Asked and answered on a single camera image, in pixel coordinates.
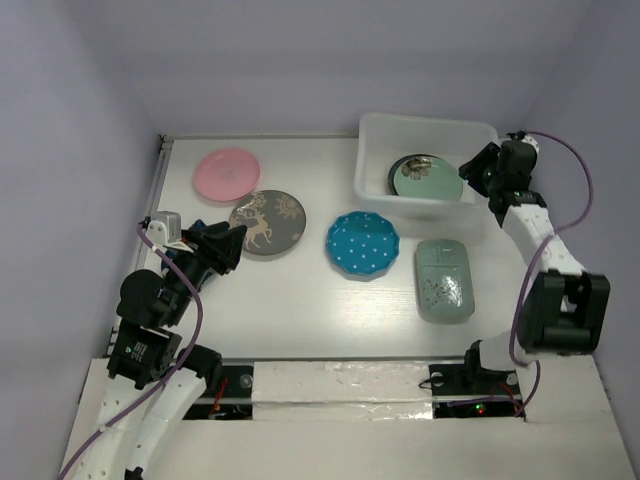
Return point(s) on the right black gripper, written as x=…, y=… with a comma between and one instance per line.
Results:
x=470, y=169

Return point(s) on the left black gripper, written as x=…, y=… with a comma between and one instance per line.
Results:
x=225, y=243

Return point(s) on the green flower round plate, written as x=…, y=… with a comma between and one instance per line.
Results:
x=443, y=182

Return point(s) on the dark teal round plate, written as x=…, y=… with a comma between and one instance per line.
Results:
x=405, y=176

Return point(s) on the blue polka dot plate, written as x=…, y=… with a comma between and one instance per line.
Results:
x=362, y=243

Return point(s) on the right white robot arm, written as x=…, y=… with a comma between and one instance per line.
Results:
x=561, y=306

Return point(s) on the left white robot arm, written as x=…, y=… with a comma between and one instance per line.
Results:
x=156, y=369

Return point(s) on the translucent plastic bin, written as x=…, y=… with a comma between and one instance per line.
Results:
x=386, y=138

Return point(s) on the grey reindeer plate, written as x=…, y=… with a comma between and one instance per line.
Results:
x=275, y=221

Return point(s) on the dark blue leaf plate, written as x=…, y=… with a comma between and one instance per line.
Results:
x=200, y=225

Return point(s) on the pink round plate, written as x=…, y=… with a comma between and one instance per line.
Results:
x=227, y=174

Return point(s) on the green rectangular glass plate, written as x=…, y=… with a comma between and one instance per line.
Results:
x=444, y=281

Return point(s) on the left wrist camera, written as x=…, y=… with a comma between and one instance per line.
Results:
x=164, y=229

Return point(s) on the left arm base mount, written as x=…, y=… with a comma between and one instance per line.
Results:
x=229, y=399

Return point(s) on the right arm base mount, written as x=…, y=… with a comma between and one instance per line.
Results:
x=467, y=390

